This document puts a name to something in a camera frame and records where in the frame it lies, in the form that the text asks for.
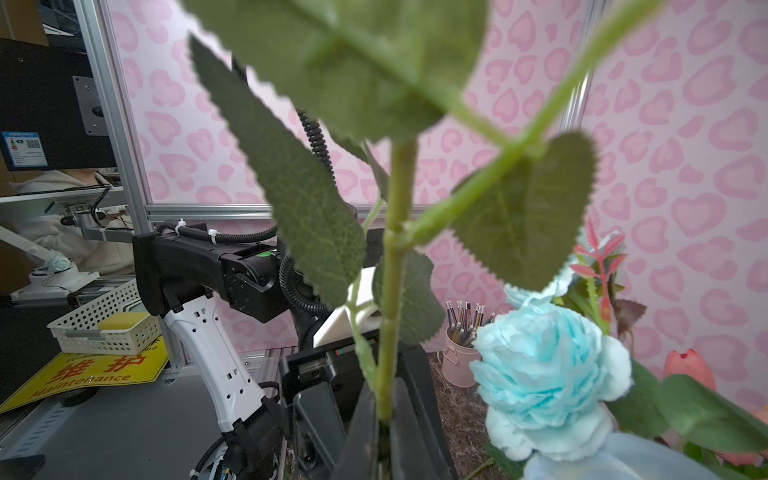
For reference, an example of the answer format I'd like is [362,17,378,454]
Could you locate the white cream rose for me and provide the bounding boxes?
[523,433,718,480]

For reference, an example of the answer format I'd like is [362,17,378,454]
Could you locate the pink pen cup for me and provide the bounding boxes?
[440,300,496,388]

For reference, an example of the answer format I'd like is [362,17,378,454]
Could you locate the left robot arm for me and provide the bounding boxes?
[133,225,364,479]

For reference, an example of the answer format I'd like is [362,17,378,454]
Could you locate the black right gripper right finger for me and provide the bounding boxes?
[390,344,457,479]

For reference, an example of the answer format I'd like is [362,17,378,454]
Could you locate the small teal white flower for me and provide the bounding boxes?
[503,263,580,310]

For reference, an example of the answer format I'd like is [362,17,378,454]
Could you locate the white basket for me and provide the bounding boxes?
[47,280,161,355]

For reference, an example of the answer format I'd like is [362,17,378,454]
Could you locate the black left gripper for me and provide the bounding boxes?
[280,340,394,479]

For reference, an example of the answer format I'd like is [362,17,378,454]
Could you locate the teal carnation flower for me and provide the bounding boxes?
[470,303,633,461]

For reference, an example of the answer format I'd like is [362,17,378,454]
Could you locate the magenta rose stem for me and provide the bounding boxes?
[184,1,661,424]

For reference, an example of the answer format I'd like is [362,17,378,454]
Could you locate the yellow maintenance sign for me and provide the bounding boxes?
[1,337,168,413]

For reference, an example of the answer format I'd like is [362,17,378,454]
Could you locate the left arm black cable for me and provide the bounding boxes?
[155,53,361,319]

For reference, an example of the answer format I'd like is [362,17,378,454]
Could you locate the pink tulip bunch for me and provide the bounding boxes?
[608,349,767,479]

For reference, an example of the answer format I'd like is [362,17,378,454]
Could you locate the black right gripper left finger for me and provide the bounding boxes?
[331,383,379,480]

